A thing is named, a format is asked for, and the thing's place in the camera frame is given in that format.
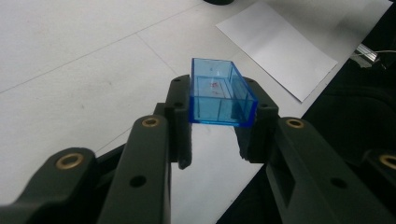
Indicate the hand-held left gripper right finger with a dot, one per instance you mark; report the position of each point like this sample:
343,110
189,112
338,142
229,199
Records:
305,174

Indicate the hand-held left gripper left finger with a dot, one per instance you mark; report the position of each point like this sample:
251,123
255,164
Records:
146,174

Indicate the blue transparent stamp cover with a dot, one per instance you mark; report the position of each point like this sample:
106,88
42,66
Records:
218,99

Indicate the white paper sheet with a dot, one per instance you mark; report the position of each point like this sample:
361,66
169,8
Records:
277,49

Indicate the aluminium rail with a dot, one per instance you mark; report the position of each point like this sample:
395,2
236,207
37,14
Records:
365,53

